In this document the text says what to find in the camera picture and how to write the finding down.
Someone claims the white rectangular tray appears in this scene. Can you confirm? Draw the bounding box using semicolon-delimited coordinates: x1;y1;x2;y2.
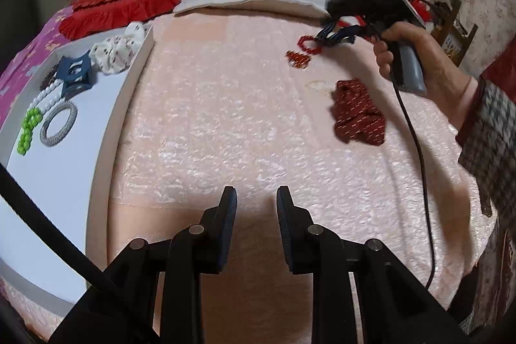
0;24;154;317

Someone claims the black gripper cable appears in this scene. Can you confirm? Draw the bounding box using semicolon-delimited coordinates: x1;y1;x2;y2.
390;79;437;290

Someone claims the pink quilted blanket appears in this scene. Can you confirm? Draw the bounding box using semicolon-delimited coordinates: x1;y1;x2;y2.
107;10;494;343

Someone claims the blue striped ribbon hair tie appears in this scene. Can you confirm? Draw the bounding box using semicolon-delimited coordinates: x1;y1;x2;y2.
314;19;382;48

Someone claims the green bead bracelet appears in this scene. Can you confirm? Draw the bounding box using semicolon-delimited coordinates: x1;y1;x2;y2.
16;106;44;156

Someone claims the dark red dotted scrunchie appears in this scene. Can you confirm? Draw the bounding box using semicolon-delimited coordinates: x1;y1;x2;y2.
331;79;386;146

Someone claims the red ruffled round cushion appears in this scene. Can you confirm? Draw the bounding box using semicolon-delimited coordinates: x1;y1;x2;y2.
59;0;181;40

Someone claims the dark brown bead bracelet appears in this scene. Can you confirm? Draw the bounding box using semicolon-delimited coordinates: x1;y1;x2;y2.
38;67;61;92

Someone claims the purple floral bed sheet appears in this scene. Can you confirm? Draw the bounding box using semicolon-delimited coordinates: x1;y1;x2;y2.
0;6;73;124

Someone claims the silver mesh bangle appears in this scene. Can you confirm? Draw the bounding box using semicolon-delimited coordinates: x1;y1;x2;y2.
39;101;78;148

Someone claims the white patterned scrunchie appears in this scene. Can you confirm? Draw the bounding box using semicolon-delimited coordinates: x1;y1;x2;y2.
88;22;146;75

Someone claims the white fan hair pin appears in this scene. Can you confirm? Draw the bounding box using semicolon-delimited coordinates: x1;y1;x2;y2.
305;79;334;97

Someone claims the orange red bead bracelet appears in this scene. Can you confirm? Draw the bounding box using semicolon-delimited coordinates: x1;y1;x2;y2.
285;49;313;70

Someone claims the person's right hand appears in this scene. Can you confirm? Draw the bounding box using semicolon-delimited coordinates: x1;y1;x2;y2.
372;22;478;130

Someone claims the dark red bead bracelet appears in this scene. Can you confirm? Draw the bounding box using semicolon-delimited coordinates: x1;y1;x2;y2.
296;34;325;57

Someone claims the blue plastic hair claw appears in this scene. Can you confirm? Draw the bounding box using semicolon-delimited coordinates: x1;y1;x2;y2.
56;51;94;100

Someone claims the checkered sleeve forearm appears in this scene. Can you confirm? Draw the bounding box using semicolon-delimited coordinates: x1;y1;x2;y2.
455;75;516;329

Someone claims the white pearl bead necklace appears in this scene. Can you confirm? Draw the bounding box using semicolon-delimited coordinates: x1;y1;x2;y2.
30;81;66;115

